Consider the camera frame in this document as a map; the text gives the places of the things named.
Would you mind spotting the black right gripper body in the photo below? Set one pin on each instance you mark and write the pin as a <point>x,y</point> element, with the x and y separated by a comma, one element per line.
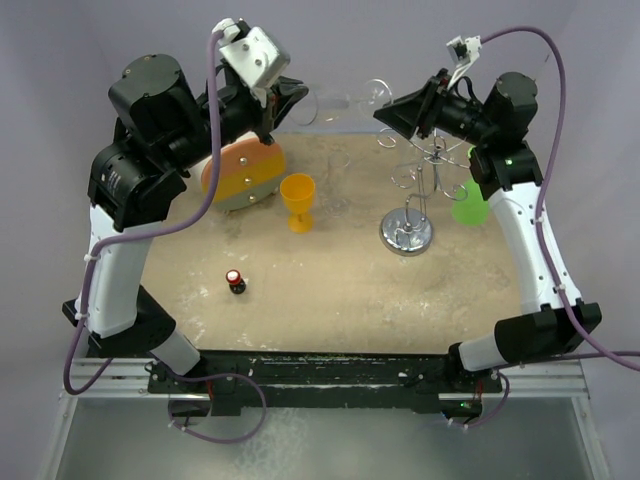
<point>452,112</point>

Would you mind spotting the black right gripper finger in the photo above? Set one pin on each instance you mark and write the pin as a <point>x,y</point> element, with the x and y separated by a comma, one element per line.
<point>415,100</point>
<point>404,118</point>

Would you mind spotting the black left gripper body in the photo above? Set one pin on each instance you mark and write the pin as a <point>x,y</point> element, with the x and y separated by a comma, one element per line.
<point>253,111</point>

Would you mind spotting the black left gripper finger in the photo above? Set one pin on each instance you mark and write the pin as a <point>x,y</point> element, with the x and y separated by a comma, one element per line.
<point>289,91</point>
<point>280,109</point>

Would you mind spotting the clear stemmed wine glass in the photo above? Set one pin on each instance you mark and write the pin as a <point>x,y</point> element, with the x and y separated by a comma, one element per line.
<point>322,105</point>

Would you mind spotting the green plastic wine glass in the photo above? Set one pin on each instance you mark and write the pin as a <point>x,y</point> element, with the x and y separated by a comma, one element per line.
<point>469,207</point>

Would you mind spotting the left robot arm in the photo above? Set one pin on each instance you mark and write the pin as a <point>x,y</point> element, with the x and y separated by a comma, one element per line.
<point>161,131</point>

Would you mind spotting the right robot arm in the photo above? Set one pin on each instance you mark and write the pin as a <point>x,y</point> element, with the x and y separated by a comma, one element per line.
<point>554,317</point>

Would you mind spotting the yellow plastic wine glass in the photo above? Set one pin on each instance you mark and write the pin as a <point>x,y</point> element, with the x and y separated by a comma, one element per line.
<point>297,192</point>

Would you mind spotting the chrome wine glass rack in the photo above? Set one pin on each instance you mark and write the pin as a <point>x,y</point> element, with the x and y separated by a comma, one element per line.
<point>407,231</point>

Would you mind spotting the tall clear champagne flute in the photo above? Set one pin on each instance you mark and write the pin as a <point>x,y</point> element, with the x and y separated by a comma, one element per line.
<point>335,201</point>

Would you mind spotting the small red-capped bottle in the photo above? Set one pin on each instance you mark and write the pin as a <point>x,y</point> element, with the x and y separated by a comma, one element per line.
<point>235,281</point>

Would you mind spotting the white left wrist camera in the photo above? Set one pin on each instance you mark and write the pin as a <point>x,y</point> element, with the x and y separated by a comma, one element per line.
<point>254,54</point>

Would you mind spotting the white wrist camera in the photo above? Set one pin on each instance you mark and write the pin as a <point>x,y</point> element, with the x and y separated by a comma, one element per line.
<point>254,54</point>
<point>464,53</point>

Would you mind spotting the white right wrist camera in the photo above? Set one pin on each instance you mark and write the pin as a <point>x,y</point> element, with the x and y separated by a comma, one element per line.
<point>464,53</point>

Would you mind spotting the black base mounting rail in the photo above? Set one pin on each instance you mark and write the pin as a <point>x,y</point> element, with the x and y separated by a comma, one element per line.
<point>225,382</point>

